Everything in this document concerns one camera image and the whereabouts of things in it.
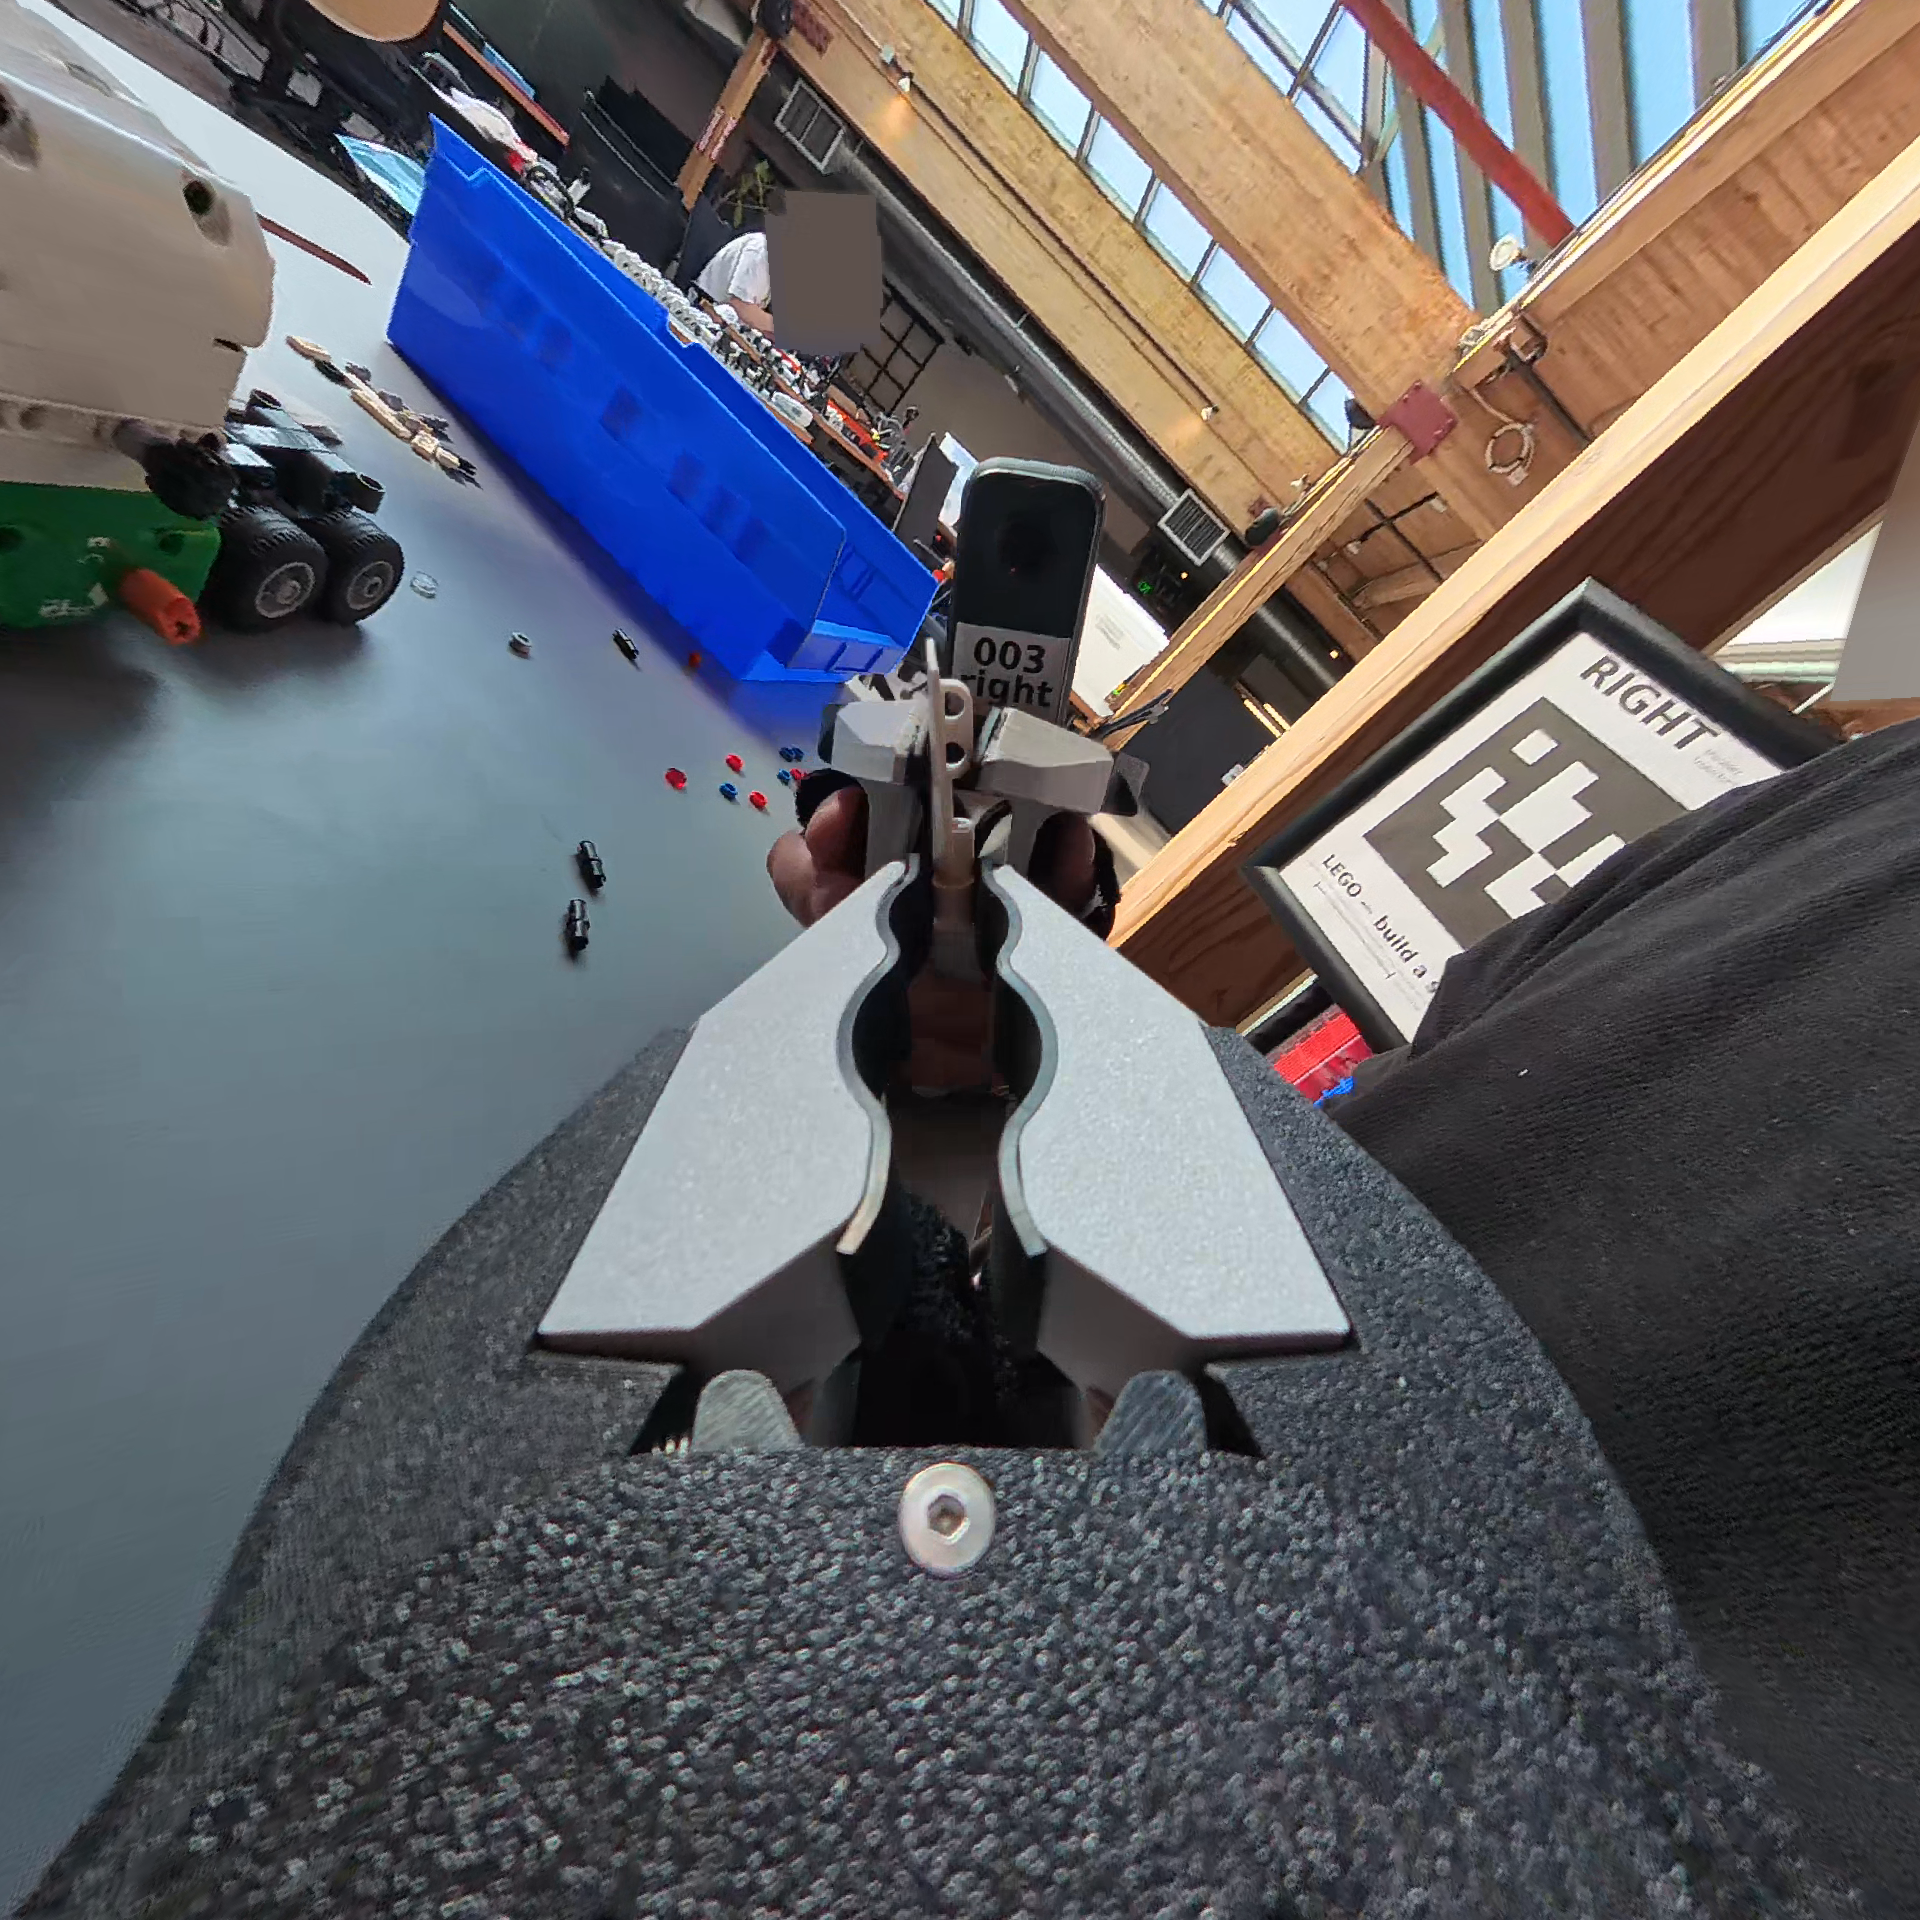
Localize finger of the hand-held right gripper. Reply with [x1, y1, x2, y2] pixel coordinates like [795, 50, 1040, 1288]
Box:
[974, 706, 1119, 872]
[825, 697, 936, 875]

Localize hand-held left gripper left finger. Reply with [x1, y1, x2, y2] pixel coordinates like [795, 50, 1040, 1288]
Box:
[537, 861, 937, 1440]

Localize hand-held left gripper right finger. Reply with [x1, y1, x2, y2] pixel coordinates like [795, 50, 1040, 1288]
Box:
[973, 868, 1353, 1398]

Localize white lego piece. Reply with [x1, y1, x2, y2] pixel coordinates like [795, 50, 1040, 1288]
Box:
[922, 641, 976, 842]

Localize small pale lego connector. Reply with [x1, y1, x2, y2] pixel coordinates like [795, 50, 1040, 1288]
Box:
[934, 822, 985, 984]

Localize pile of small tan lego pieces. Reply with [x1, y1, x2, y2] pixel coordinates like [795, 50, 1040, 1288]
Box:
[285, 333, 480, 487]

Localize white green lego truck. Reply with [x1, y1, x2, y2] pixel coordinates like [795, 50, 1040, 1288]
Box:
[0, 0, 405, 648]

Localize person's right hand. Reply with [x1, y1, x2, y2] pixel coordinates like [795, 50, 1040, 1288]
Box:
[765, 785, 1125, 942]

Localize background workbench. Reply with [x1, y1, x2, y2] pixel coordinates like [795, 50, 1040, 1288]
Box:
[496, 149, 962, 513]

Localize red plastic crate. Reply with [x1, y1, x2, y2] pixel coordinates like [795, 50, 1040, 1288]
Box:
[1271, 1008, 1384, 1104]

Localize scattered small red blue studs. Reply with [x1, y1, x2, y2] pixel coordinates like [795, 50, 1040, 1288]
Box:
[661, 738, 803, 815]

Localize blue plastic bin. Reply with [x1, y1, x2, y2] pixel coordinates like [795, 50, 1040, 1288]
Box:
[387, 115, 942, 684]

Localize red ceiling pipe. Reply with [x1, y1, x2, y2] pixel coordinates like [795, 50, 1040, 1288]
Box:
[1341, 0, 1577, 248]

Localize black framed printed tag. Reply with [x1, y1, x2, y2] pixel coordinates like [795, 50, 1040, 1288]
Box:
[1242, 582, 1839, 1052]

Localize red tape strip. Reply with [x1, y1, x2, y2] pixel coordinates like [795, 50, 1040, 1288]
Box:
[259, 213, 372, 288]

